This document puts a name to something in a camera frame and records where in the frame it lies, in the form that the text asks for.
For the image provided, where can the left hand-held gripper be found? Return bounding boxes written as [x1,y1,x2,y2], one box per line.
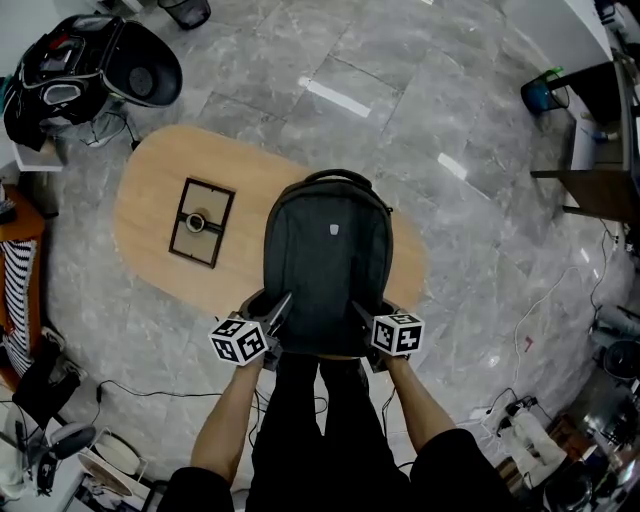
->
[208,291,294,372]

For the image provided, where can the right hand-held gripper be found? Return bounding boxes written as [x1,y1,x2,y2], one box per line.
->
[351,299,425,374]

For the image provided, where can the grey fabric backpack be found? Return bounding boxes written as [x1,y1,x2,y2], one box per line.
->
[238,168,401,359]

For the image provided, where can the person's right forearm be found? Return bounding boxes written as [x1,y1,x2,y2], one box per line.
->
[384,354,457,451]

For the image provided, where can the person's left forearm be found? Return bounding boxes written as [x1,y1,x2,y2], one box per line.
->
[189,357,266,484]

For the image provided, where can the person's black trousers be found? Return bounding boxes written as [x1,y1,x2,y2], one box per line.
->
[247,349,416,512]

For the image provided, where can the person's black shirt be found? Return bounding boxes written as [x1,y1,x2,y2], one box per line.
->
[158,427,516,512]

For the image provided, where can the light wooden table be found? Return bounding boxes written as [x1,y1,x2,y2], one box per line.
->
[113,124,432,321]

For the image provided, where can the white crumpled cloth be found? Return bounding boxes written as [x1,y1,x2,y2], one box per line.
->
[509,409,569,481]

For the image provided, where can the dark brown desk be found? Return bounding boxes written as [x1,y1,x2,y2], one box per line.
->
[530,59,640,224]

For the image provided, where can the black white striped blanket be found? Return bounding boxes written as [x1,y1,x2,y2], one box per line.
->
[0,238,39,376]

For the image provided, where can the orange sofa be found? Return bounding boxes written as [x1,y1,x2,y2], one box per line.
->
[0,184,49,391]

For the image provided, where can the blue wastebasket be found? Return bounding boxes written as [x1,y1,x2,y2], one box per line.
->
[520,69,571,116]

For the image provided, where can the white paper sheet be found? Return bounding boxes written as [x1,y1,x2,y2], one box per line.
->
[569,107,626,171]

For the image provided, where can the white side stand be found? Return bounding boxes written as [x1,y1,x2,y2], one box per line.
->
[12,134,69,172]

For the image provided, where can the black mesh wastebasket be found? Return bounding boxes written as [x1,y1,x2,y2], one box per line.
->
[158,0,211,30]

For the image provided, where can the black rectangular frame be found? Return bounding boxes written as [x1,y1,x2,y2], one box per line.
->
[168,177,236,270]

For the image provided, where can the black floor cable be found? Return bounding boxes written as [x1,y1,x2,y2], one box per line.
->
[487,387,539,416]
[589,219,621,321]
[94,379,224,416]

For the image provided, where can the white floor cable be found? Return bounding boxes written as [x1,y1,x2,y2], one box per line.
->
[514,267,581,381]

